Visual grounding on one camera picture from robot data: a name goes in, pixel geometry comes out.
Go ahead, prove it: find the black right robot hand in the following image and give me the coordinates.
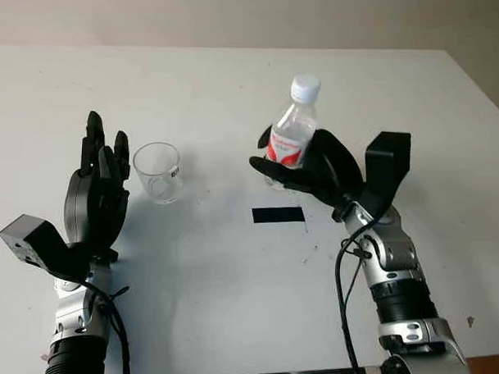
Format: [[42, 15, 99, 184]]
[[247, 121, 367, 223]]

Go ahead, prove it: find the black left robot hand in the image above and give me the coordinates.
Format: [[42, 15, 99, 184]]
[[61, 109, 134, 261]]

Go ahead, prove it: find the clear plastic water bottle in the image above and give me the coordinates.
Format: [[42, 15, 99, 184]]
[[263, 71, 322, 193]]

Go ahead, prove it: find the clear plastic cup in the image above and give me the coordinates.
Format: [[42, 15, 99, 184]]
[[131, 141, 184, 205]]

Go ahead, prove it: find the black tape strip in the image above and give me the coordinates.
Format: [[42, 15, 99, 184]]
[[251, 204, 306, 226]]

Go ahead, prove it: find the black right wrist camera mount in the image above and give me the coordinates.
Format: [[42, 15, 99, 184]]
[[346, 130, 412, 215]]

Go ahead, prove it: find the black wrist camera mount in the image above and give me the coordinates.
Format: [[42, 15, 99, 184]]
[[0, 212, 120, 282], [346, 130, 412, 215]]

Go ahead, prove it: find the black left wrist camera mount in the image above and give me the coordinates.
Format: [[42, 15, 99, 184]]
[[0, 212, 120, 282]]

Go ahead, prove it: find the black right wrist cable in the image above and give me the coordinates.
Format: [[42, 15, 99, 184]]
[[331, 212, 392, 372]]

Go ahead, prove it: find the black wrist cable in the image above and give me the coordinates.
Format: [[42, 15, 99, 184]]
[[331, 212, 392, 372], [77, 280, 134, 374]]

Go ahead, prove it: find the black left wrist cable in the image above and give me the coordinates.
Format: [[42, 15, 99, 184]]
[[77, 280, 134, 374]]

